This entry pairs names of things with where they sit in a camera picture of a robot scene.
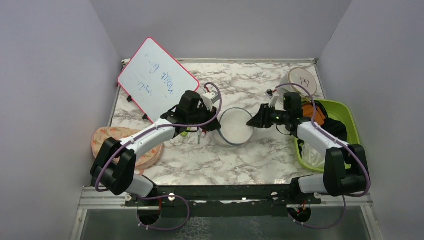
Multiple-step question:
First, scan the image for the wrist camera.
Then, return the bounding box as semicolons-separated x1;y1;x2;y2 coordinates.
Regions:
265;89;279;107
201;91;220;112

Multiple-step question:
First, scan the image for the purple cable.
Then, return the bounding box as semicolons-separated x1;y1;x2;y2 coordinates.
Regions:
274;82;372;199
95;82;223;193

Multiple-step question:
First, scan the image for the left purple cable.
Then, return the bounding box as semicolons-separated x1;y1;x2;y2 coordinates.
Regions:
95;82;223;193

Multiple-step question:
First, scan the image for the white mesh laundry bag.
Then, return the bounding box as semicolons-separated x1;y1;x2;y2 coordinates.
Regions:
212;107;254;147

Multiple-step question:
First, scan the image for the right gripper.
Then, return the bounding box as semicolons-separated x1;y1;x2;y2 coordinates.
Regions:
247;104;290;129

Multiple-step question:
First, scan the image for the black cloth in basin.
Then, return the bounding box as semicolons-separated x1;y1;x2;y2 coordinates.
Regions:
315;101;348;142

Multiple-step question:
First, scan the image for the clear plastic bag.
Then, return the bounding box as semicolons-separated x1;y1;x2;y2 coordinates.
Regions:
298;140;325;172

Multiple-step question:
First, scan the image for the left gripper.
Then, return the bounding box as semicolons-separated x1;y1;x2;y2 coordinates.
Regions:
187;103;222;132

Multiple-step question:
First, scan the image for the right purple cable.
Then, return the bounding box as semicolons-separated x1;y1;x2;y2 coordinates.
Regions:
274;82;372;199

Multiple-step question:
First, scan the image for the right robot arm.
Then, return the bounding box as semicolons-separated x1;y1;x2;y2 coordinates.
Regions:
246;92;371;204

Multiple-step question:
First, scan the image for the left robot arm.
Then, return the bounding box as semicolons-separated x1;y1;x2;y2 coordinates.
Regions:
90;90;222;206

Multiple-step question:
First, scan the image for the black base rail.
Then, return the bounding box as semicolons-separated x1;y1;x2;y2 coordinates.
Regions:
125;184;322;218

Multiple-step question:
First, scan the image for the floral ironing pad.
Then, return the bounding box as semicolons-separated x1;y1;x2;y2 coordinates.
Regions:
91;126;164;176

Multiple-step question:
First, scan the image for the pink framed whiteboard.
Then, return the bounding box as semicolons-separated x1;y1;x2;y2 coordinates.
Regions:
117;37;200;123

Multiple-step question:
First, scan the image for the embroidery hoop with cloth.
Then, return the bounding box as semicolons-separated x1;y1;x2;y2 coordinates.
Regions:
277;67;318;97

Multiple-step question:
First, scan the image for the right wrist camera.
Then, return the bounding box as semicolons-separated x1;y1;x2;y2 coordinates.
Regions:
265;89;279;107

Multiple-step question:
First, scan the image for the orange cloth in basin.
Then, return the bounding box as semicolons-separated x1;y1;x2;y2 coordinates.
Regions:
301;104;329;125

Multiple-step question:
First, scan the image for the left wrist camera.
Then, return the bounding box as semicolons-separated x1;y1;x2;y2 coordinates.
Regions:
201;91;220;112

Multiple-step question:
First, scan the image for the green plastic basin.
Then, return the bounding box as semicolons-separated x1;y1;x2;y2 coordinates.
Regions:
294;99;361;173

